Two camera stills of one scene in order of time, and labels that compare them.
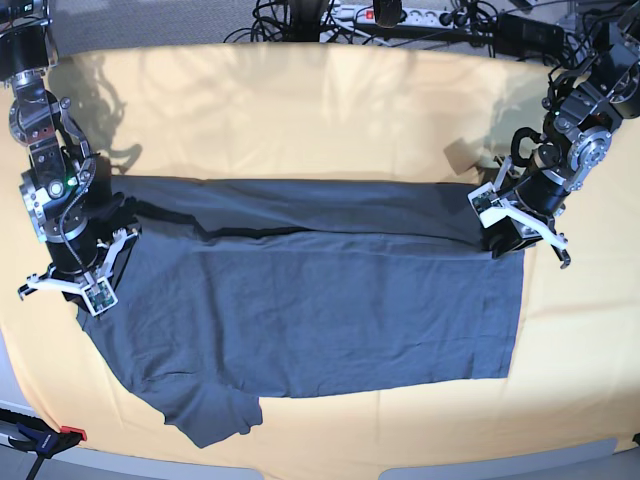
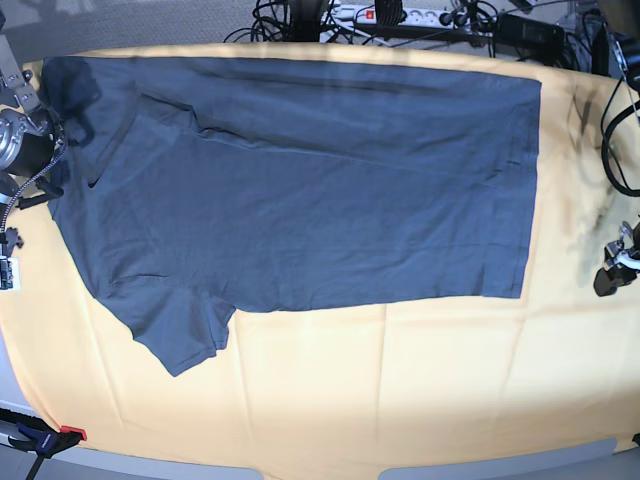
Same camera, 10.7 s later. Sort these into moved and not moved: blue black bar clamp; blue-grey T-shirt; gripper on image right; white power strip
Moved: gripper on image right; blue-grey T-shirt
Not moved: blue black bar clamp; white power strip
